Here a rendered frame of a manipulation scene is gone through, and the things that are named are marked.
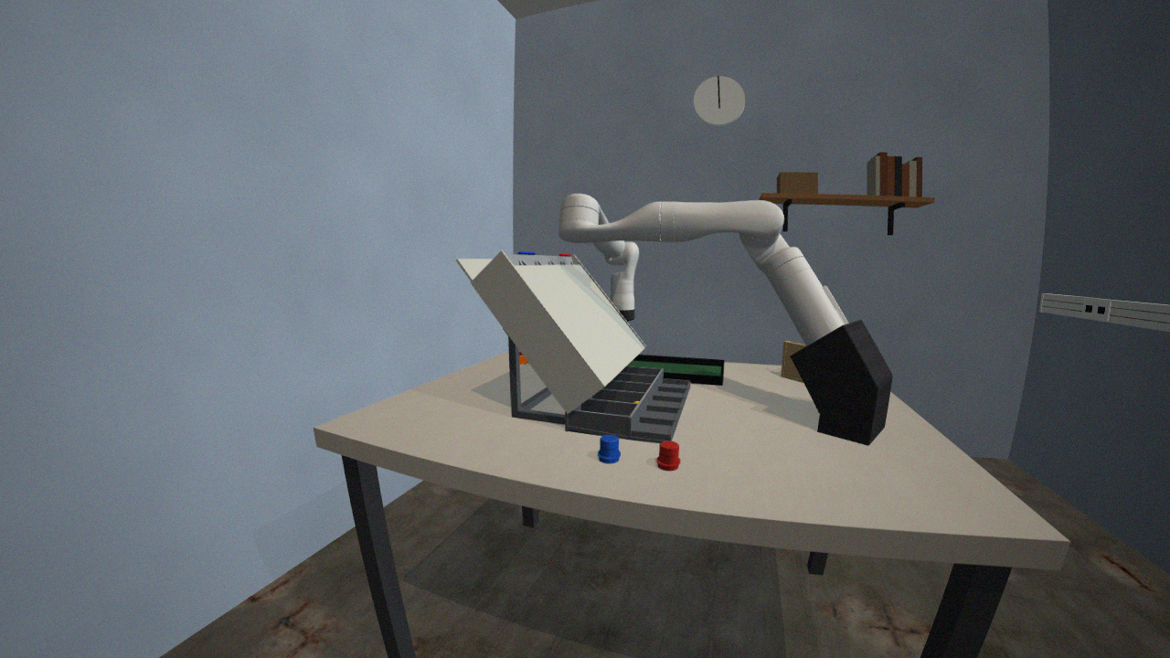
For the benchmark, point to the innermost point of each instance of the open wooden crate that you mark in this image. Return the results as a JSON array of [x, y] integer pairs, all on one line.
[[788, 368]]

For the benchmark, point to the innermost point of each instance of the red plug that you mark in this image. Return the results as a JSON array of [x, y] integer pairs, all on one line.
[[668, 456]]

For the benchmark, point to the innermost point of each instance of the blue plastic cap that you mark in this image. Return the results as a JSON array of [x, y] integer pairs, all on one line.
[[609, 449]]

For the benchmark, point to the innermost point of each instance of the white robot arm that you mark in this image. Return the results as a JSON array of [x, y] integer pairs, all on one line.
[[811, 306]]

